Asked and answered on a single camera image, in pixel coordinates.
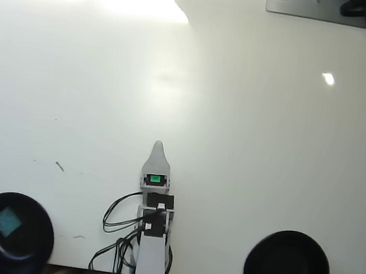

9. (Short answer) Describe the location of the blue sponge cube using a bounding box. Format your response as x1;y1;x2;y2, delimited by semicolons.
0;205;26;240

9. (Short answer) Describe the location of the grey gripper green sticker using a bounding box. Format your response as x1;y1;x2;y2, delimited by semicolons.
137;138;176;196

